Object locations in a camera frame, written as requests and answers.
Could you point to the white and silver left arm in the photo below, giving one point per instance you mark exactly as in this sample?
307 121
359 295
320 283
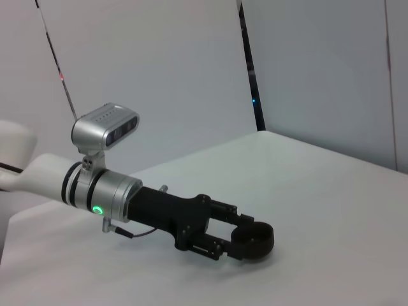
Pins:
48 178

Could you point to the small black teacup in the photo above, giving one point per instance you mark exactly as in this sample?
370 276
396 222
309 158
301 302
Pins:
263 242

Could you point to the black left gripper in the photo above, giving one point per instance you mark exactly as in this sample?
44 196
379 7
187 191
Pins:
159 210

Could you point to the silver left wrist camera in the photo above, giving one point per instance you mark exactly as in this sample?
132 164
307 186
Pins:
95 127

